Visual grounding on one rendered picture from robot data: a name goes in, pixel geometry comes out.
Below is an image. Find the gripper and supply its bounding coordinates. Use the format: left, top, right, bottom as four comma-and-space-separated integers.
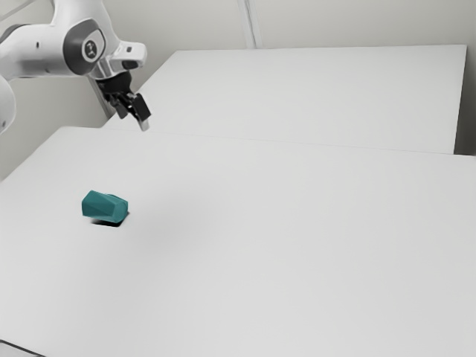
97, 71, 152, 132

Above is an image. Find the teal faceted mug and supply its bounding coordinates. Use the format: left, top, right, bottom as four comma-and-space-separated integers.
80, 190, 129, 225

